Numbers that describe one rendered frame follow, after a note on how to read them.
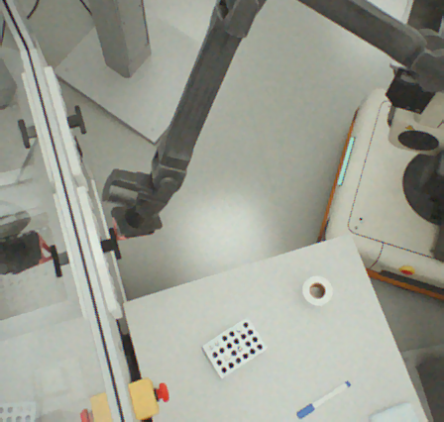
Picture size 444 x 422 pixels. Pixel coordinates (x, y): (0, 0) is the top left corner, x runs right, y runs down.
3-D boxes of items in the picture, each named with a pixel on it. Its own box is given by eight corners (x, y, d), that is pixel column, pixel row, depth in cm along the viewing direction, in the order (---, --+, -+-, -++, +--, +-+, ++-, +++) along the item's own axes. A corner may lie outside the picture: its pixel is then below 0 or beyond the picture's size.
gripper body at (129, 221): (108, 210, 139) (120, 194, 133) (151, 204, 145) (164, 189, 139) (118, 238, 137) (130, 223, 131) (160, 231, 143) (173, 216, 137)
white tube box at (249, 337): (247, 319, 153) (248, 316, 149) (267, 350, 151) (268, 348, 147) (201, 348, 150) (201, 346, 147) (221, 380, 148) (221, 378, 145)
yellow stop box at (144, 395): (154, 378, 140) (152, 375, 134) (164, 412, 138) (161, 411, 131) (131, 385, 140) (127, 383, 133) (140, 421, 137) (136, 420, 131)
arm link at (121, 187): (179, 183, 126) (175, 158, 132) (124, 166, 121) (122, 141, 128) (156, 227, 132) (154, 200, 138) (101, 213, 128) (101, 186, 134)
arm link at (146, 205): (170, 208, 130) (172, 184, 133) (138, 199, 128) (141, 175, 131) (157, 223, 136) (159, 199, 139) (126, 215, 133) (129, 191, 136)
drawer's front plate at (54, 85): (60, 88, 165) (51, 64, 155) (89, 191, 156) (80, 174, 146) (54, 89, 165) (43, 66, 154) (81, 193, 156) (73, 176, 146)
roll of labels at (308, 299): (305, 274, 157) (308, 270, 153) (333, 285, 156) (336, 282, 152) (295, 301, 155) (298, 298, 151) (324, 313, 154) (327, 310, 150)
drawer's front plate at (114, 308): (91, 201, 155) (83, 184, 145) (122, 317, 146) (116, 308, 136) (84, 203, 155) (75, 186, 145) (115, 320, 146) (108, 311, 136)
